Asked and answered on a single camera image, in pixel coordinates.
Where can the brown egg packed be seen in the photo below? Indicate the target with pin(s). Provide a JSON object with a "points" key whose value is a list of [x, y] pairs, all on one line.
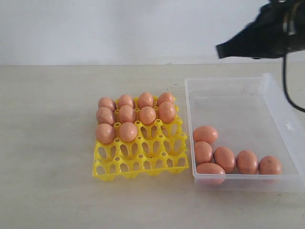
{"points": [[107, 102], [145, 99], [126, 99], [165, 97]]}

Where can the clear plastic container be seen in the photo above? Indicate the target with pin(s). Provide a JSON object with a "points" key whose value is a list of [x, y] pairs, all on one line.
{"points": [[249, 113]]}

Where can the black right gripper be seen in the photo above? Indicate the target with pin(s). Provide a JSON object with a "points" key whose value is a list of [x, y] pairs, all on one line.
{"points": [[267, 37]]}

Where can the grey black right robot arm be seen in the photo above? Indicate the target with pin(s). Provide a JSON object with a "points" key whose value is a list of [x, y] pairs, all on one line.
{"points": [[297, 26]]}

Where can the yellow plastic egg tray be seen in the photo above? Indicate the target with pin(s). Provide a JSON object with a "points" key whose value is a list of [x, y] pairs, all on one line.
{"points": [[157, 147]]}

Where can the brown egg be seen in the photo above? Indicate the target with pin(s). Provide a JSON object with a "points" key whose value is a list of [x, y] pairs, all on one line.
{"points": [[105, 115], [247, 162], [147, 115], [167, 112], [105, 133], [270, 165], [126, 114], [225, 158], [128, 131], [203, 152], [209, 168], [205, 133]]}

